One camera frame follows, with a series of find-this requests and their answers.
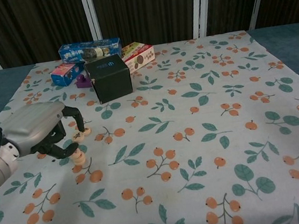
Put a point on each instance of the long blue Oreo box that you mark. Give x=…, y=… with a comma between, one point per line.
x=72, y=54

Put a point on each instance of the purple small object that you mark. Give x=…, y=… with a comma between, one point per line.
x=82, y=83

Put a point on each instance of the floral fruit print tablecloth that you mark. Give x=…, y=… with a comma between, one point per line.
x=195, y=139

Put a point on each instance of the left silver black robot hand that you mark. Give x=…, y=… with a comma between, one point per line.
x=32, y=125

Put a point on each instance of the small pink blue Oreo box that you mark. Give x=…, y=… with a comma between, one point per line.
x=64, y=74

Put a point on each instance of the red white cookie box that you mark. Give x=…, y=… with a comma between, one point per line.
x=140, y=57

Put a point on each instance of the black cube box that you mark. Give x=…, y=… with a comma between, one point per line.
x=111, y=81

